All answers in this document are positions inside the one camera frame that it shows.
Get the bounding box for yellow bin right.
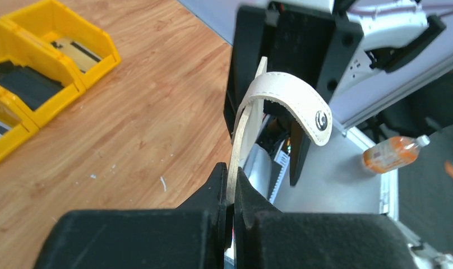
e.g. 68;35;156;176
2;1;121;90

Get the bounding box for orange drink bottle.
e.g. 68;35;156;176
361;135;430;174

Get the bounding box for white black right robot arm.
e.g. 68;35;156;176
224;1;446;186

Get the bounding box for yellow bin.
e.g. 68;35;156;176
2;1;121;90
0;86;39;162
0;20;85;127

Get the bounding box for yellow bin middle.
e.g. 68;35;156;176
0;20;85;127

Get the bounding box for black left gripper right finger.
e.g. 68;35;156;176
234;170;416;268

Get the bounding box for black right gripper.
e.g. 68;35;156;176
224;1;364;134

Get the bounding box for card in right bin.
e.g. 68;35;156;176
50;37;102;73

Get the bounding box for black cards in bin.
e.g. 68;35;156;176
0;61;63;111

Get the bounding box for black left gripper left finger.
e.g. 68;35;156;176
34;163;227;268

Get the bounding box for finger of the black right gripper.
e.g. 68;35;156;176
290;120;311;187

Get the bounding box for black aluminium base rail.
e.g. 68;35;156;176
245;48;453;269

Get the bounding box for yellow bin left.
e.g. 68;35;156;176
0;86;39;162

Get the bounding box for beige leather card holder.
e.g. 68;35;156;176
225;56;332;206

